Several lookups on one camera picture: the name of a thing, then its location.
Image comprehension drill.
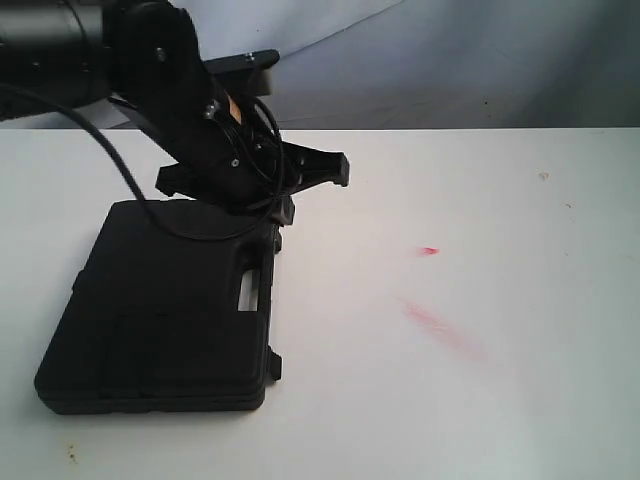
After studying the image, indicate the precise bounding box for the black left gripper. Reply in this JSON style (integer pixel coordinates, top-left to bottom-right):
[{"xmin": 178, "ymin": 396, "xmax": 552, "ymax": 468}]
[{"xmin": 107, "ymin": 1, "xmax": 350, "ymax": 227}]

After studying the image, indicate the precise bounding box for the black plastic tool case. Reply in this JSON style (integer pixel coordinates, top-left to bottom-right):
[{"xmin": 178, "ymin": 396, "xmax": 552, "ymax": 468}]
[{"xmin": 34, "ymin": 200, "xmax": 282, "ymax": 415}]

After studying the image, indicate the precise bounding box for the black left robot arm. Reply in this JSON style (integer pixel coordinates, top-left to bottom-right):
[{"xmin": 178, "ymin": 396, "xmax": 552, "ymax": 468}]
[{"xmin": 1, "ymin": 1, "xmax": 350, "ymax": 225}]

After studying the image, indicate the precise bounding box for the white backdrop cloth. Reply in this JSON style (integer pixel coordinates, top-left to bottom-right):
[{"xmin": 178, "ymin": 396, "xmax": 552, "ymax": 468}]
[{"xmin": 0, "ymin": 0, "xmax": 640, "ymax": 132}]

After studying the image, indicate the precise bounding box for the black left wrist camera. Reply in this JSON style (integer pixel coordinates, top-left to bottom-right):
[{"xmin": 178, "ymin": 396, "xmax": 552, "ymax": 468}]
[{"xmin": 204, "ymin": 49, "xmax": 280, "ymax": 97}]

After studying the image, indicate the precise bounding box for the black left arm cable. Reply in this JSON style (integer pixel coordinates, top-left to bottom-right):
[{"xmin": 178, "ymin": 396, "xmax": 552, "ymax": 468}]
[{"xmin": 0, "ymin": 82, "xmax": 301, "ymax": 240}]

